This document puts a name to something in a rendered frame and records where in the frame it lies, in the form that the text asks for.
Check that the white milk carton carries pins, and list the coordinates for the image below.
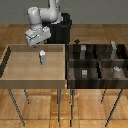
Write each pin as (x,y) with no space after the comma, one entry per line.
(42,57)

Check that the small grey cube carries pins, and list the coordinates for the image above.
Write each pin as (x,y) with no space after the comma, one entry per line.
(84,73)

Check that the dark wooden compartment bin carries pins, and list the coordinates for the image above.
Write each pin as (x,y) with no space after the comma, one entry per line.
(96,65)

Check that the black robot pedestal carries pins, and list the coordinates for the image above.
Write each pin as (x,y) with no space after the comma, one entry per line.
(62,29)

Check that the small white can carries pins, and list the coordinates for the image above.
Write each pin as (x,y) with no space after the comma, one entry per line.
(116,71)

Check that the grey slanted bottle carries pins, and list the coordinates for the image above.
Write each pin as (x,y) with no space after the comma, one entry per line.
(114,49)

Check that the grey tall box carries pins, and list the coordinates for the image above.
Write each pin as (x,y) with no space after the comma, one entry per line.
(82,52)

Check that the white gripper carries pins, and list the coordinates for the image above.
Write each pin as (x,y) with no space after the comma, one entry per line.
(36,35)

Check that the light wooden bin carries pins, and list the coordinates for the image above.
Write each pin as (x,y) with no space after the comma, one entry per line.
(32,65)

